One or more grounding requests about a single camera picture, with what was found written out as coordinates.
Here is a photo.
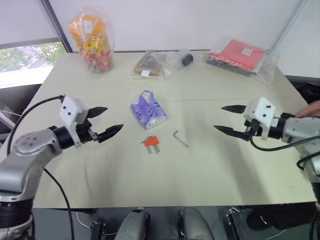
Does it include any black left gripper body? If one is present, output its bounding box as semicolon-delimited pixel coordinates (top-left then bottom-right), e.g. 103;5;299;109
74;115;101;145

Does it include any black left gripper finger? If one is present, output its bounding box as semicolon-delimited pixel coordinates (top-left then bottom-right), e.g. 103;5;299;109
87;106;109;121
96;123;124;144

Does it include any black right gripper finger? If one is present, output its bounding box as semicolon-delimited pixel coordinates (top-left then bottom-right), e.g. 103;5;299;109
213;125;251;142
221;104;248;115

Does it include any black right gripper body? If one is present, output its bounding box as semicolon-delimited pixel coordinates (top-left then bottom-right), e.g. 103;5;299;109
244;119;263;138

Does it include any red plastic block with pins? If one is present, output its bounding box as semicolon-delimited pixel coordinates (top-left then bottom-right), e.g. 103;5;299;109
143;135;161;149

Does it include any metal allen key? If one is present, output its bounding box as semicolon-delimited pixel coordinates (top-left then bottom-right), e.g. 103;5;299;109
172;129;189;149

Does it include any bare person hand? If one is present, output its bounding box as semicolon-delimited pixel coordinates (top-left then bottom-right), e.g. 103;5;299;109
295;101;320;118

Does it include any purple tissue pack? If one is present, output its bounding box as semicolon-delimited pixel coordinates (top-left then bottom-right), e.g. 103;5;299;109
130;90;168;131

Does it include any bagged red cloth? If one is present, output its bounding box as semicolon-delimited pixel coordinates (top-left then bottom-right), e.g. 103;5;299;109
205;36;279;82

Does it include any black bag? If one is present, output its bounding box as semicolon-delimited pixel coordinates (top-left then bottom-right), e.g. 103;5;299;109
296;80;320;106

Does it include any bagged colourful candy jar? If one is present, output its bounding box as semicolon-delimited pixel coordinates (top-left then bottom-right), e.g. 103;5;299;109
68;6;116;77

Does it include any bagged brown block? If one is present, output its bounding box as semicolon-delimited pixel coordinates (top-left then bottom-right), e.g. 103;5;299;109
128;50;168;81

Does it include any bagged black cylinder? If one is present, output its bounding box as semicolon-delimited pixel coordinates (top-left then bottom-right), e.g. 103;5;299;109
174;48;195;71

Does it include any black shoe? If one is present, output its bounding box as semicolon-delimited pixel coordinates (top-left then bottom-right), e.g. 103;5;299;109
247;206;276;232

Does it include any dark grey rounded shape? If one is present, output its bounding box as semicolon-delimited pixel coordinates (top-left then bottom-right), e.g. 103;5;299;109
120;207;151;240
177;206;215;240

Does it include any grey slanted pole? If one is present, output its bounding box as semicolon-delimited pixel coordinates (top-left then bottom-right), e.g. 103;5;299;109
271;0;309;52

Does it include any white roller blind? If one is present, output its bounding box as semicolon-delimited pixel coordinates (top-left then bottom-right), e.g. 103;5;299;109
0;0;60;50

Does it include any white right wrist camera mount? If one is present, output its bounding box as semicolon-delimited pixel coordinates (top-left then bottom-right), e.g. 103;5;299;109
243;96;276;141

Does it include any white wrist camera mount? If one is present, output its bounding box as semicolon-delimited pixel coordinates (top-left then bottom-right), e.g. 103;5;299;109
58;95;89;149
243;96;276;141

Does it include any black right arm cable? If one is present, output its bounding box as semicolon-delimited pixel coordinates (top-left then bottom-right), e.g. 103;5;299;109
249;121;320;240

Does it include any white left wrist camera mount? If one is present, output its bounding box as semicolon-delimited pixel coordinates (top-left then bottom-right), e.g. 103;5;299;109
58;95;89;149

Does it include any dark metal frame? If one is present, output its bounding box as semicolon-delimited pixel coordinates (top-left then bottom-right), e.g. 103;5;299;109
0;99;21;149

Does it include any black metal bracket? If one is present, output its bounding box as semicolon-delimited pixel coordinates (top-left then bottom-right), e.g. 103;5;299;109
89;219;108;240
223;205;249;240

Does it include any thin white cable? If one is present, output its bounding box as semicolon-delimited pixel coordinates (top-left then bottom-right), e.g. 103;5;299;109
75;211;119;236

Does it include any dark window frame post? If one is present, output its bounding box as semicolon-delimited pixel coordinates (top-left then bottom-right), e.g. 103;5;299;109
39;0;73;54

